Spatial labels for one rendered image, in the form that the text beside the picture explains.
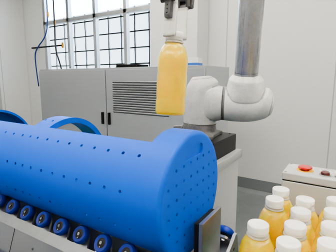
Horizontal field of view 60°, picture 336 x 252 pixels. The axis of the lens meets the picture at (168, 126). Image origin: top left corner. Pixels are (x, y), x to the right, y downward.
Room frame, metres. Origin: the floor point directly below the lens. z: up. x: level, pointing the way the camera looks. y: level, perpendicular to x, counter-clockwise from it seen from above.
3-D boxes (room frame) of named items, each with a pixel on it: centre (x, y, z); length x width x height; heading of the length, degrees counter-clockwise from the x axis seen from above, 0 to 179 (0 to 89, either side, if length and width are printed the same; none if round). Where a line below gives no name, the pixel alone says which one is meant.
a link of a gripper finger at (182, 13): (0.68, -0.03, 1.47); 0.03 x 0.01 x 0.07; 57
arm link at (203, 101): (1.36, -0.16, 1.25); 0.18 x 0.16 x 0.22; 76
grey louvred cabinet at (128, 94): (3.10, 0.48, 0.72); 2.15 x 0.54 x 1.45; 57
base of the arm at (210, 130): (1.37, -0.13, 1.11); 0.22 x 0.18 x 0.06; 64
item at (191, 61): (2.65, -0.17, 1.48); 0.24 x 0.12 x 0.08; 65
